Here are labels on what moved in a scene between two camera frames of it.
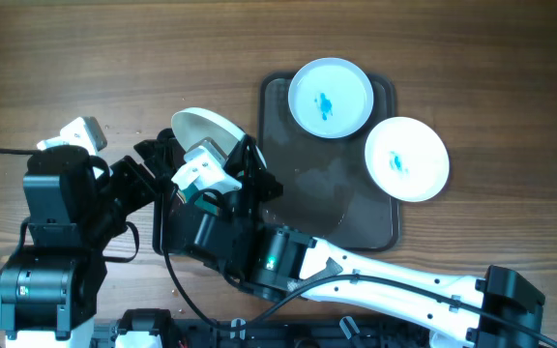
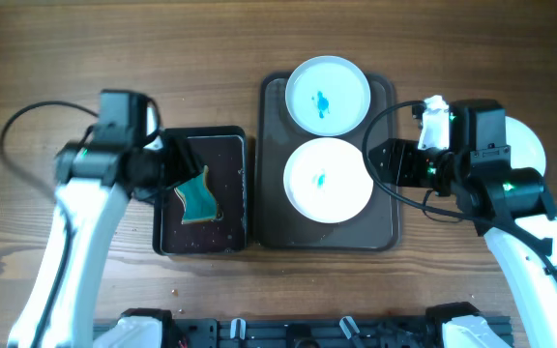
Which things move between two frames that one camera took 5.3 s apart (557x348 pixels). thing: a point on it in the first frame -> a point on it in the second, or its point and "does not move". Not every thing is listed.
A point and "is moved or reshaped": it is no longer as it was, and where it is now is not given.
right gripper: [249, 169] -> [401, 158]
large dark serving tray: [327, 190] does not move
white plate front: [192, 125] -> [526, 150]
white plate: [407, 159] is moved or reshaped
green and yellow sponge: [190, 191] does not move
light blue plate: [331, 98] does not move
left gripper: [162, 169] does not move
